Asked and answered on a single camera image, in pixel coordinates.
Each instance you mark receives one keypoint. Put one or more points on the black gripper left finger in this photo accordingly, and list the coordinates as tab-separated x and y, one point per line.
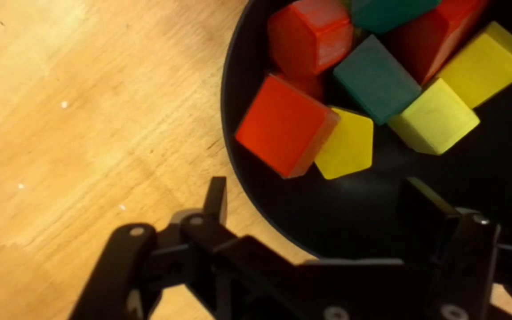
208	266

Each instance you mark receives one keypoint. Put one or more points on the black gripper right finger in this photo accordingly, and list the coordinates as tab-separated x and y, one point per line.
462	259

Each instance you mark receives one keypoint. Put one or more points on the teal wooden cube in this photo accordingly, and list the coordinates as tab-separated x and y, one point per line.
377	80
389	12

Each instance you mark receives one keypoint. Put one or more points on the black round bowl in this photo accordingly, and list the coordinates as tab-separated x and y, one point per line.
350	218

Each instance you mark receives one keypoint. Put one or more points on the lime yellow wooden cube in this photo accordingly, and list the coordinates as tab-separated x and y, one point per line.
434	117

